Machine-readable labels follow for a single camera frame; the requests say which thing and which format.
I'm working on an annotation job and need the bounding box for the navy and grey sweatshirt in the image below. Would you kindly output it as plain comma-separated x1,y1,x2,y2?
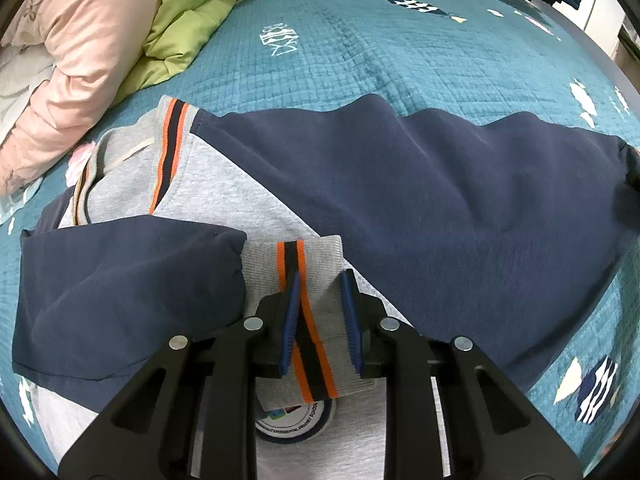
11,92,640,480

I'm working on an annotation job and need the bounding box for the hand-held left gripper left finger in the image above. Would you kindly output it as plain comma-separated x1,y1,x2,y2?
57,271,305,480

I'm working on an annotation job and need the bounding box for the green quilt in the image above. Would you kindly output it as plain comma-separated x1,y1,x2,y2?
112,0,271,106

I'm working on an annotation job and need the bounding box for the white pillow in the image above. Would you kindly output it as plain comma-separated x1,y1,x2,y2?
0,35,56,136

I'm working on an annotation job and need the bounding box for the pink quilt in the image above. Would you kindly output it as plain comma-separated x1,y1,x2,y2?
0,0,173,196

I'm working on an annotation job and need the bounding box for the teal quilted bedspread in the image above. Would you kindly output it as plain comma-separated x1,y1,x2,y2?
0,0,640,476

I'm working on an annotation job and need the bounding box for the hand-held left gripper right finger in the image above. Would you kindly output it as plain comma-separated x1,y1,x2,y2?
340,269,586,480

